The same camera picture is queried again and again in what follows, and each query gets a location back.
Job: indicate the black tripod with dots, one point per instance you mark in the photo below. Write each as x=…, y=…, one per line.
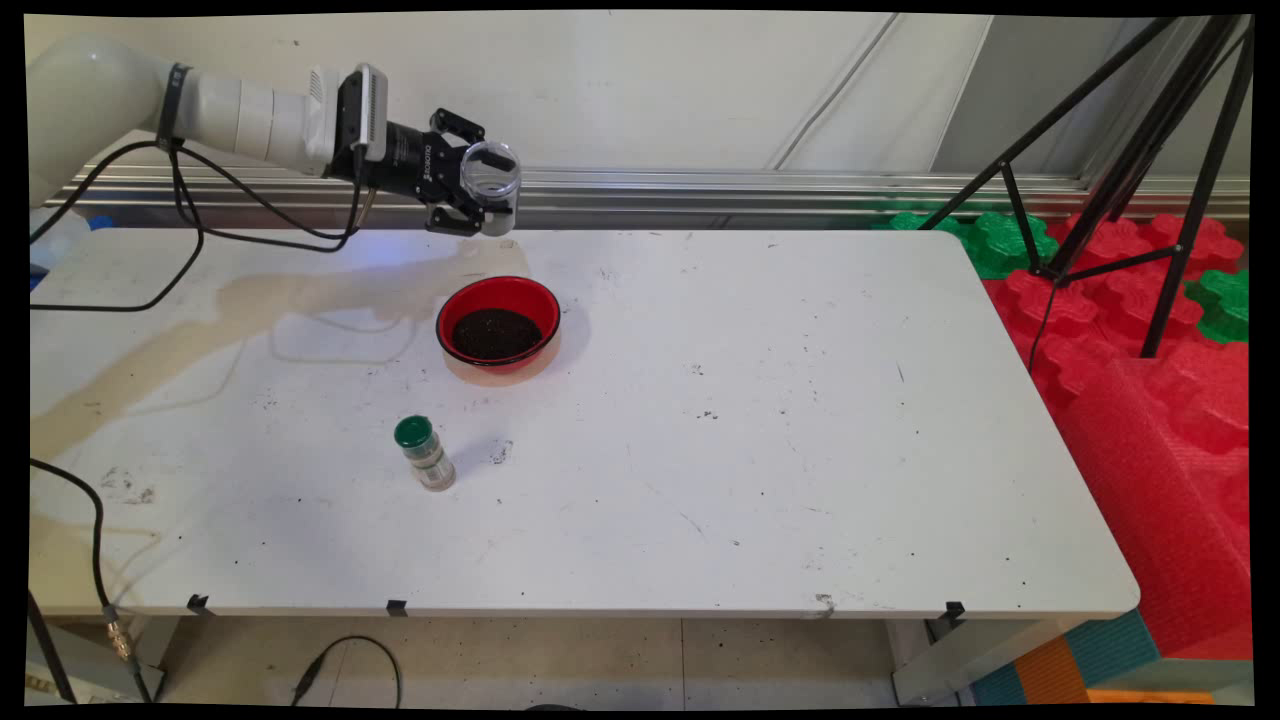
x=1125, y=165

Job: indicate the clear plastic bottle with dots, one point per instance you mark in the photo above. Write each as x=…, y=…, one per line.
x=55, y=235

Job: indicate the aluminium wall rail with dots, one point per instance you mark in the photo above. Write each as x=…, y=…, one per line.
x=700, y=185

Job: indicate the green foam block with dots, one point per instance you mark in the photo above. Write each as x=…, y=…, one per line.
x=915, y=222
x=995, y=250
x=1225, y=310

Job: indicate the teal orange foam mat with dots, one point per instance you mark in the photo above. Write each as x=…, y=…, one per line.
x=1110, y=650

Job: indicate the grey table leg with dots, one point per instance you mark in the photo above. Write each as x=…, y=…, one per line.
x=90, y=665
x=960, y=665

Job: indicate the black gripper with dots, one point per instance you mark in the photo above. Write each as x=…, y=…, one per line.
x=415, y=165

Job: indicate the clear plastic jar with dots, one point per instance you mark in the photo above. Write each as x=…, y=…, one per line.
x=492, y=170

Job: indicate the green-capped spice shaker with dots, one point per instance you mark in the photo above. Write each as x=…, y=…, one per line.
x=432, y=465

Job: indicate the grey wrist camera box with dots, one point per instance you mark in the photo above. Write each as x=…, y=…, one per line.
x=372, y=110

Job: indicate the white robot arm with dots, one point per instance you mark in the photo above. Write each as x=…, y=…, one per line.
x=90, y=100

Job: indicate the red bowl with dark grains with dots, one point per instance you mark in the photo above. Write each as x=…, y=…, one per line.
x=497, y=335

